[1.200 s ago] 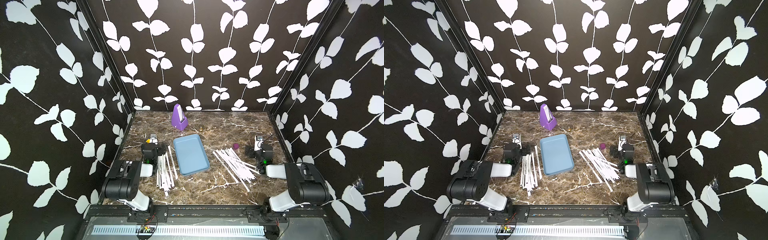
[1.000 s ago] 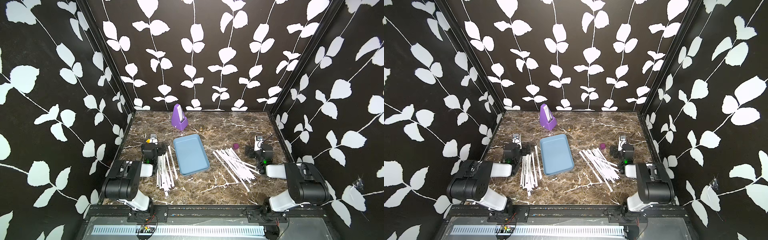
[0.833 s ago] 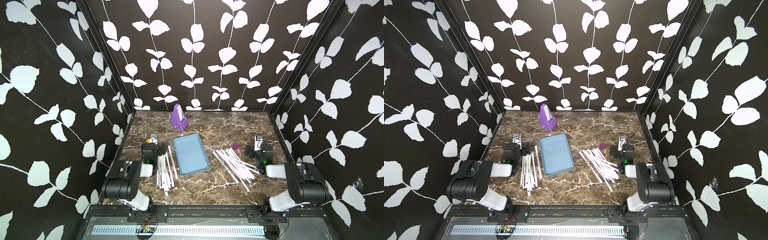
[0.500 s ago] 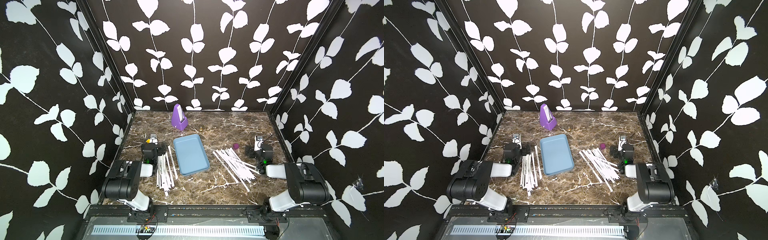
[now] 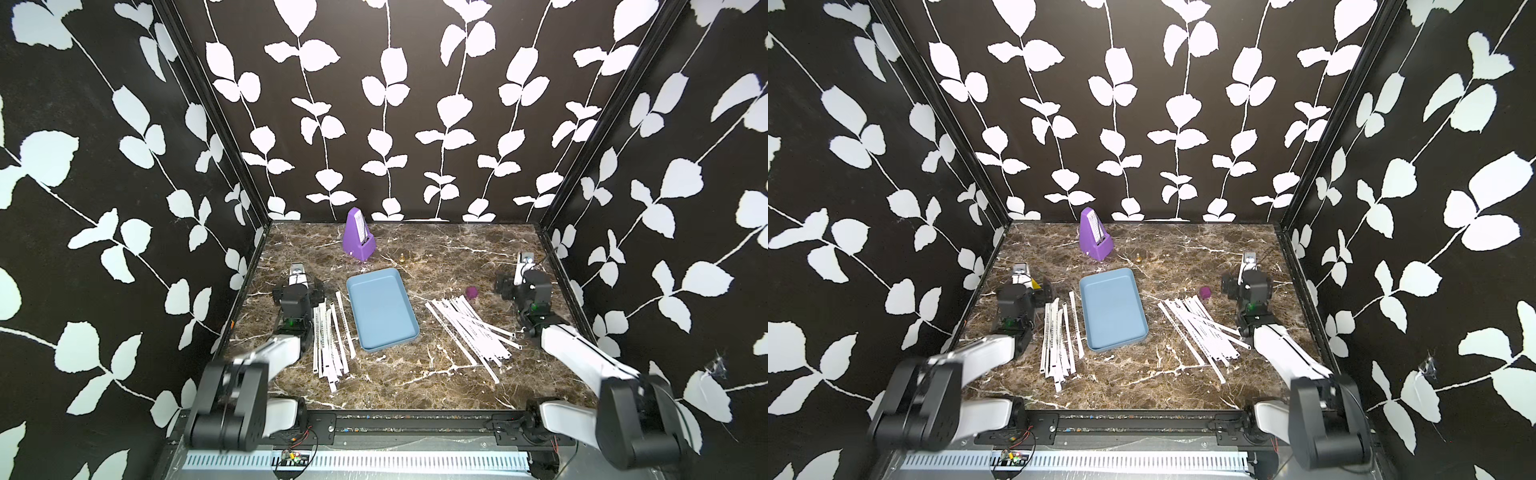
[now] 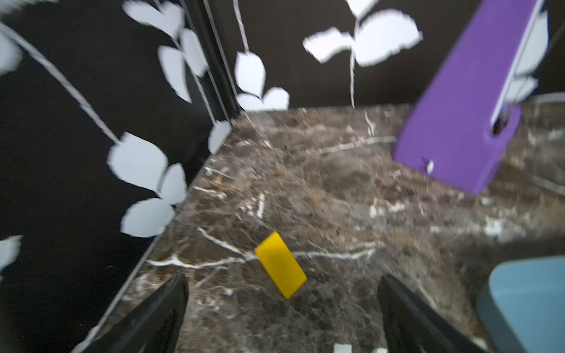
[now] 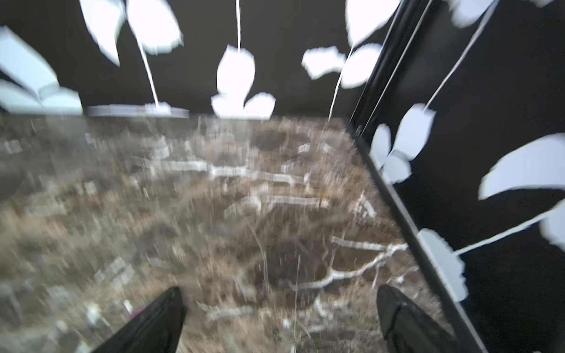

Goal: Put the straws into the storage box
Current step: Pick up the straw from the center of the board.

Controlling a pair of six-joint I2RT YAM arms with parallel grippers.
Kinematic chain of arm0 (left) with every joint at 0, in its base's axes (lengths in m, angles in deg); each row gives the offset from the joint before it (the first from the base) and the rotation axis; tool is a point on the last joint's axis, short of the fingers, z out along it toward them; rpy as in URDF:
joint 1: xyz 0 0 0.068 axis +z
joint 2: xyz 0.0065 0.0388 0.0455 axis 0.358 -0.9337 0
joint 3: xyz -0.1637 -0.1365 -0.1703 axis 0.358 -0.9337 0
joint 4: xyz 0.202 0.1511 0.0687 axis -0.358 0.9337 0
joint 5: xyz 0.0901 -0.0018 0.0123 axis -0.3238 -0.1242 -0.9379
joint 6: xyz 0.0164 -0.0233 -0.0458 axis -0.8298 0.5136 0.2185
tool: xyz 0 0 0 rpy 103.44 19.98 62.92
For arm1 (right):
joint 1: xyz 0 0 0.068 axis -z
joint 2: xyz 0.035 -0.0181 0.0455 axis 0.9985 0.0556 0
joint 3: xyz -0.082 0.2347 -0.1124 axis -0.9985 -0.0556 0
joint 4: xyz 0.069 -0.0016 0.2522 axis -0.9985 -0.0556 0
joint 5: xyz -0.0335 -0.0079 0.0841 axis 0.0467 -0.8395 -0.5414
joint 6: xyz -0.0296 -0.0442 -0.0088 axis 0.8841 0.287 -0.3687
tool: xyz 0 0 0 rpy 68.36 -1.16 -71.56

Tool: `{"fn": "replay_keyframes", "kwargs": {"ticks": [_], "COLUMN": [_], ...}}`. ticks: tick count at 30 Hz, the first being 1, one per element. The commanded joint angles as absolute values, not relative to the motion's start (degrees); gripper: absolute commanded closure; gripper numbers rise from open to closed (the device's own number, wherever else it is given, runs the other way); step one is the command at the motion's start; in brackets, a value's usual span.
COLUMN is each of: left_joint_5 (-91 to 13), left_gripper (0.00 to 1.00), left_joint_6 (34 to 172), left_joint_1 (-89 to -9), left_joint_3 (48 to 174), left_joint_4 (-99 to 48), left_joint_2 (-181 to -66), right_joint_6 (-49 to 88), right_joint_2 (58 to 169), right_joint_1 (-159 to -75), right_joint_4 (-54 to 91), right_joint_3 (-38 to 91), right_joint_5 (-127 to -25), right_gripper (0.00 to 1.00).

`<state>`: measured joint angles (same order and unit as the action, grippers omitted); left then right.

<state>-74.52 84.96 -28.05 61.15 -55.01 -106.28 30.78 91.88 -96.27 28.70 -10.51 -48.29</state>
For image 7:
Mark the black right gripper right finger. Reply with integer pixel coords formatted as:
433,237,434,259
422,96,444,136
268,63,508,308
376,285,463,353

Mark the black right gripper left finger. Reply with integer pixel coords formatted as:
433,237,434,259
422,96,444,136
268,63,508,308
94,286,187,353

